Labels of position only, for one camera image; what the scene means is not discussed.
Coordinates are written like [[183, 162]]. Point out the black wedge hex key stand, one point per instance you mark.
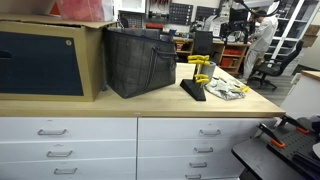
[[193, 90]]

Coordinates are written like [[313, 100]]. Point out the grey checked tote bag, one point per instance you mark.
[[133, 63]]

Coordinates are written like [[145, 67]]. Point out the grey cylindrical cup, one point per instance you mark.
[[210, 71]]

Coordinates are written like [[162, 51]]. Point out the white table cabinet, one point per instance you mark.
[[137, 146]]

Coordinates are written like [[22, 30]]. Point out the black mesh office chair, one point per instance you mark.
[[203, 43]]

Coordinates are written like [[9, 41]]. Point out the red lid toolbox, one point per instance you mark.
[[154, 26]]

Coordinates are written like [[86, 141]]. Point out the white printed cloth rag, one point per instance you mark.
[[225, 88]]

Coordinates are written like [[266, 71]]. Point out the red storage bin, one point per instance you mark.
[[226, 62], [232, 51]]

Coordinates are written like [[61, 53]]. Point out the grey small parts drawers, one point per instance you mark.
[[131, 20]]

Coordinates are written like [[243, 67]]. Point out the large cardboard box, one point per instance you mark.
[[90, 60]]

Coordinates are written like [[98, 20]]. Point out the wooden shelf unit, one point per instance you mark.
[[230, 43]]

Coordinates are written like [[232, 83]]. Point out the black monitor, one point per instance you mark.
[[238, 18]]

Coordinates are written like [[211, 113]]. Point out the pink translucent storage bin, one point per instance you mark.
[[83, 10]]

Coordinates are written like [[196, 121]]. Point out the black swivel office chair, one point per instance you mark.
[[271, 68]]

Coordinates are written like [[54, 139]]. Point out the person in white coat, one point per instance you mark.
[[263, 33]]

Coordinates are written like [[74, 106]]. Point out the black robot cart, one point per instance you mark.
[[256, 160]]

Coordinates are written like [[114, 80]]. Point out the black clamp orange tip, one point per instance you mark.
[[302, 130], [278, 144]]

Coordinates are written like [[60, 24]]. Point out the white cabinet wooden top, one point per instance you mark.
[[300, 96]]

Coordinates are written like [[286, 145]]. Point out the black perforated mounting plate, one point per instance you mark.
[[293, 143]]

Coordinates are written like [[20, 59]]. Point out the white glass door shelving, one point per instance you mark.
[[290, 26]]

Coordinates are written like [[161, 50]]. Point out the small cardboard box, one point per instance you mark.
[[311, 33]]

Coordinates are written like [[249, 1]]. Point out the black wall pegboard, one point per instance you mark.
[[181, 14], [206, 12]]

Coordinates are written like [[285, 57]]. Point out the wall tool rack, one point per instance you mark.
[[156, 6]]

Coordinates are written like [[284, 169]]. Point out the white wall cabinet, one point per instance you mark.
[[130, 6]]

